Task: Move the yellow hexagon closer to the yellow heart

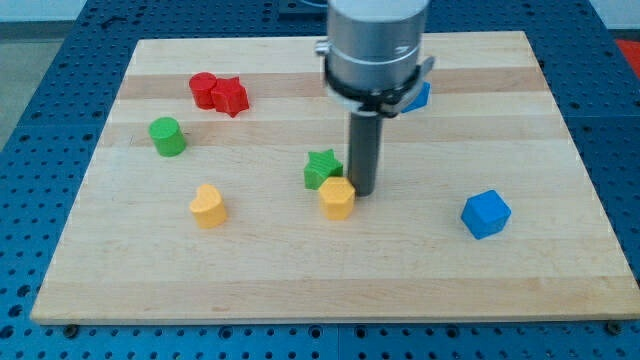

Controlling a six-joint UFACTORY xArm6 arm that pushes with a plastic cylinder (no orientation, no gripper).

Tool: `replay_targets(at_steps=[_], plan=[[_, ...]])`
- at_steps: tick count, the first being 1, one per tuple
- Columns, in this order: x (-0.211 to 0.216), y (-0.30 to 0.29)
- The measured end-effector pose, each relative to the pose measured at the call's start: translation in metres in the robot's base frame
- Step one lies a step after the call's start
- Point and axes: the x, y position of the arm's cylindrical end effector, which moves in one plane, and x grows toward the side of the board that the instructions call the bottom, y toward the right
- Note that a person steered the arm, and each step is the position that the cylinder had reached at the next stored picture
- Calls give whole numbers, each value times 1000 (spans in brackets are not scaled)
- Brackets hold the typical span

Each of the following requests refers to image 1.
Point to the yellow hexagon block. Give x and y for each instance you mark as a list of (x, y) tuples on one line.
[(337, 198)]

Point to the blue block behind arm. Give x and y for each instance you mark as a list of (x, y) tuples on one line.
[(421, 99)]

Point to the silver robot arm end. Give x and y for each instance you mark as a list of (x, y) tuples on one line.
[(371, 54)]

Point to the yellow heart block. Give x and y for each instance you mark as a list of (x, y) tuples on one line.
[(208, 207)]

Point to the green star block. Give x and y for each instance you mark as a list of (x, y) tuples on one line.
[(321, 166)]

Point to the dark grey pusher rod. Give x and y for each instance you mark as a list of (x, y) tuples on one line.
[(363, 152)]

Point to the wooden board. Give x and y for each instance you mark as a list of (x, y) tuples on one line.
[(132, 253)]

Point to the red star block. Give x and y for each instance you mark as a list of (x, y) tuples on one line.
[(229, 96)]

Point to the red cylinder block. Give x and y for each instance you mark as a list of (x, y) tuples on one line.
[(201, 85)]

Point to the green cylinder block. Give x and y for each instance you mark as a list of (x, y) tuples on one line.
[(167, 136)]

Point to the blue cube block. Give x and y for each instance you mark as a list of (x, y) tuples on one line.
[(485, 214)]

